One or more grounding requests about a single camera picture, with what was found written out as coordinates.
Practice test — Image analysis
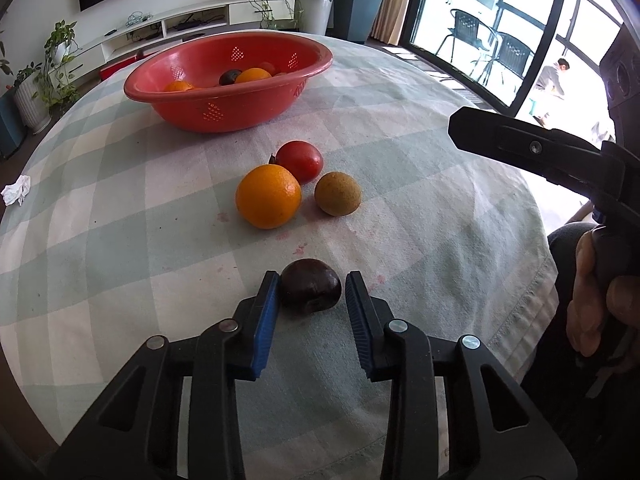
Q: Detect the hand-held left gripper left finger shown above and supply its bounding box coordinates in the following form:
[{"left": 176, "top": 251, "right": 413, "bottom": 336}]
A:
[{"left": 47, "top": 270, "right": 281, "bottom": 480}]

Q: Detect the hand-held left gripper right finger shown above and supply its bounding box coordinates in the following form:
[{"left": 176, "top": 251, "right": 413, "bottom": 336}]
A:
[{"left": 345, "top": 270, "right": 578, "bottom": 480}]

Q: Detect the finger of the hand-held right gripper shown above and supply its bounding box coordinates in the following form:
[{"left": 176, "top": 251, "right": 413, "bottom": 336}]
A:
[{"left": 447, "top": 106, "right": 608, "bottom": 198}]

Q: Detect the dark purple plum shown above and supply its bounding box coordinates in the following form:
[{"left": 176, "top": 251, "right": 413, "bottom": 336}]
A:
[{"left": 278, "top": 258, "right": 343, "bottom": 315}]

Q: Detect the red plastic basin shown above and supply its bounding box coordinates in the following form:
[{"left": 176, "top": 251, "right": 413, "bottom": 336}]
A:
[{"left": 123, "top": 31, "right": 334, "bottom": 134}]

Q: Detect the large smooth orange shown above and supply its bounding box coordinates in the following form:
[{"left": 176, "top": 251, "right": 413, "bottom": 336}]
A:
[{"left": 235, "top": 67, "right": 273, "bottom": 84}]

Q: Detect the person's right hand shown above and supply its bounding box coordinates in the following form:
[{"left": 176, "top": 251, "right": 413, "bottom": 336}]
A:
[{"left": 566, "top": 232, "right": 640, "bottom": 358}]

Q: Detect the black balcony chair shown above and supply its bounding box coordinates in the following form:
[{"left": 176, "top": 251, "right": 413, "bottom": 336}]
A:
[
  {"left": 470, "top": 31, "right": 536, "bottom": 93},
  {"left": 435, "top": 8, "right": 501, "bottom": 73}
]

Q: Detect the glass sliding door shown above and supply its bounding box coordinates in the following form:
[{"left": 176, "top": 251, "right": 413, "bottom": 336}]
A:
[{"left": 400, "top": 0, "right": 640, "bottom": 126}]

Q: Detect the brown round fruit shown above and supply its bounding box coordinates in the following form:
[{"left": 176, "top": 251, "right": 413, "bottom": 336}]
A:
[{"left": 314, "top": 171, "right": 362, "bottom": 217}]

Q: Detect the checked tablecloth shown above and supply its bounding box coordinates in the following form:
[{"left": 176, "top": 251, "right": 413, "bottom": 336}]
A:
[{"left": 0, "top": 30, "right": 560, "bottom": 480}]

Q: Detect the large plant in dark pot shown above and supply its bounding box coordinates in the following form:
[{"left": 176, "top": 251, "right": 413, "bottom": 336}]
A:
[{"left": 320, "top": 0, "right": 388, "bottom": 43}]

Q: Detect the person's dark clothing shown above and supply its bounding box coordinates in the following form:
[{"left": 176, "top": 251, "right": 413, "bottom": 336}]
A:
[{"left": 520, "top": 222, "right": 640, "bottom": 466}]

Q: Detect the crumpled white tissue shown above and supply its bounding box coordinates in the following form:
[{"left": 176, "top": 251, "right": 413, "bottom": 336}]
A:
[{"left": 1, "top": 176, "right": 31, "bottom": 207}]

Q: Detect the black media device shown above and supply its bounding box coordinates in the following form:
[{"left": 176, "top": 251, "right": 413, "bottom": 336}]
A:
[{"left": 172, "top": 17, "right": 226, "bottom": 31}]

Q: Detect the white television cabinet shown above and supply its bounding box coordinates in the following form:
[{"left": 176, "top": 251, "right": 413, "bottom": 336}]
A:
[{"left": 60, "top": 0, "right": 301, "bottom": 68}]

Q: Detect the plant in white ribbed pot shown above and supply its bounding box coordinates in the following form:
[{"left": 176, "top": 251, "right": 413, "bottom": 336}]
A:
[{"left": 12, "top": 62, "right": 53, "bottom": 133}]

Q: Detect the potted tree in blue pot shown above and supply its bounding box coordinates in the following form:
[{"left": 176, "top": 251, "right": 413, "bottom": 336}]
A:
[{"left": 0, "top": 30, "right": 26, "bottom": 158}]

